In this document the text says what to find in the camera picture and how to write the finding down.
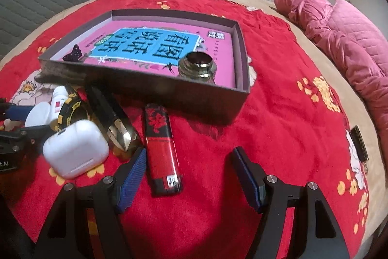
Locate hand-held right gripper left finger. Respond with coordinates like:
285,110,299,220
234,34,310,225
33,147,147,259

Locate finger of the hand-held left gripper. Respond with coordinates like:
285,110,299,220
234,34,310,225
0,98,36,126
15,125,59,142

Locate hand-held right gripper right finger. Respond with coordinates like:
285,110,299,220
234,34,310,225
232,147,350,259

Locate white round jar lid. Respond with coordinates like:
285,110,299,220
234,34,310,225
25,102,52,127

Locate yellow black wristwatch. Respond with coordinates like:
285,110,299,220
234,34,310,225
50,84,94,134

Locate white pill bottle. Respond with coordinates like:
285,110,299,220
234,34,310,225
50,86,68,121

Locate red black lighter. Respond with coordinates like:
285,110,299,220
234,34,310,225
144,103,184,197

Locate white earbuds case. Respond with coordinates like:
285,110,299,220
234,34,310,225
42,119,110,180

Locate black gold lipstick tube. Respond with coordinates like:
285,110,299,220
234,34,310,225
85,84,143,161

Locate grey cardboard box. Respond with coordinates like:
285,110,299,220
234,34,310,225
38,9,251,126

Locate red floral blanket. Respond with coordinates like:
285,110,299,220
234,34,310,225
0,0,372,259

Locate black binder clip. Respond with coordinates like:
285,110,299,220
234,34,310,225
61,44,88,64

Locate dark blanket label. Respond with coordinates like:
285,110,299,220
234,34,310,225
350,125,370,163

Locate pink picture book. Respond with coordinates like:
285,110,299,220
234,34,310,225
61,23,237,86

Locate pink quilted jacket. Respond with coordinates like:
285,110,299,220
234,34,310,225
274,0,388,144

